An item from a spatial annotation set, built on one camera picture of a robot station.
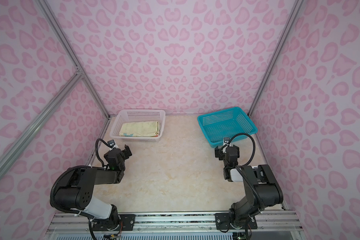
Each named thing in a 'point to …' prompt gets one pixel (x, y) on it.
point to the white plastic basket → (127, 115)
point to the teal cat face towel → (147, 129)
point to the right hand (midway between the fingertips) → (225, 143)
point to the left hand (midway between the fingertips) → (122, 145)
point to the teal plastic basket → (227, 123)
